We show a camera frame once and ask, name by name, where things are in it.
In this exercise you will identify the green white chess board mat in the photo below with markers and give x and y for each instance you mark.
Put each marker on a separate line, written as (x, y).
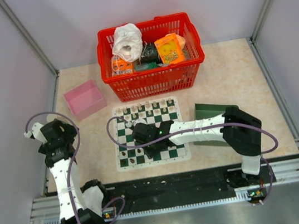
(154, 112)

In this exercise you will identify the green tray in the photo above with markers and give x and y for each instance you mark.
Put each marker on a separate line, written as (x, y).
(203, 111)

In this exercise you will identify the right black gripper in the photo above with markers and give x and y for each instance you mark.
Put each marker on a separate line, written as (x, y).
(149, 148)

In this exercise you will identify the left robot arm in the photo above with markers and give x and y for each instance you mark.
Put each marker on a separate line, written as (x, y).
(78, 204)

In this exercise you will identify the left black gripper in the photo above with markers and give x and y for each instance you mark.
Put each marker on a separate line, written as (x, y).
(57, 128)

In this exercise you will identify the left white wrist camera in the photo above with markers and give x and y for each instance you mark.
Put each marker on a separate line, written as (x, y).
(35, 132)

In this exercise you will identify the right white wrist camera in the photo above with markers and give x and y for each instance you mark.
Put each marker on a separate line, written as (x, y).
(130, 124)

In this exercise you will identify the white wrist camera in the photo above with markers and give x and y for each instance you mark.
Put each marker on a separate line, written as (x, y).
(130, 124)
(35, 132)

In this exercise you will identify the orange snack box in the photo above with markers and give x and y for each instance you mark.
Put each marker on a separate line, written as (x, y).
(170, 48)

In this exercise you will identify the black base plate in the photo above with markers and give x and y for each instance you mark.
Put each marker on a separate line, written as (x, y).
(184, 188)

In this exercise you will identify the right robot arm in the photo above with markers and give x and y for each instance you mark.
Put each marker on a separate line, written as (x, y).
(240, 130)

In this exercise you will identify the pink plastic box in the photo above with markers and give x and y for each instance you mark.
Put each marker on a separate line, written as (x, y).
(85, 100)

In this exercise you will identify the white crumpled plastic bag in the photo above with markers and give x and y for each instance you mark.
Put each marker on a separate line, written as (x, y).
(128, 42)

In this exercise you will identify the small orange patterned box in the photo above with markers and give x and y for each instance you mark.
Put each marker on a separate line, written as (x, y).
(120, 66)

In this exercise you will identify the red plastic shopping basket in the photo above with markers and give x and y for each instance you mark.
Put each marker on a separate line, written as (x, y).
(159, 80)

